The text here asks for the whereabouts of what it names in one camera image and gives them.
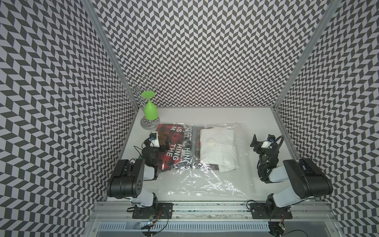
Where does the white vacuum bag valve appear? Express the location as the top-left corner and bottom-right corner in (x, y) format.
(206, 138), (217, 145)

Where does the aluminium front rail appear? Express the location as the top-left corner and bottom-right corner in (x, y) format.
(88, 201), (337, 222)

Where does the white shirt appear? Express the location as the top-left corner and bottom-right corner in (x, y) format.
(200, 127), (239, 172)

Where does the red black printed shirt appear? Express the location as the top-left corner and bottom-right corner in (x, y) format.
(156, 124), (193, 172)

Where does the plaid flannel shirt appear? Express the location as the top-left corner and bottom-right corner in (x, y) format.
(191, 126), (219, 170)

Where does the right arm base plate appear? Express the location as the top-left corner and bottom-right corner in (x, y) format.
(249, 202), (293, 220)

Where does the clear plastic vacuum bag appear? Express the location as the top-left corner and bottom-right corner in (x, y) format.
(149, 122), (255, 198)

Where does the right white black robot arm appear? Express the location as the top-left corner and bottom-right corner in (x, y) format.
(250, 134), (333, 214)

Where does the green plastic wine glass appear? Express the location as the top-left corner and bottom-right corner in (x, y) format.
(141, 90), (159, 120)

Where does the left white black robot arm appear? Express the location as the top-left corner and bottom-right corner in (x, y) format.
(107, 142), (169, 211)

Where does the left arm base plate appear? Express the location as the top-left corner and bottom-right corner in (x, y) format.
(132, 202), (173, 219)

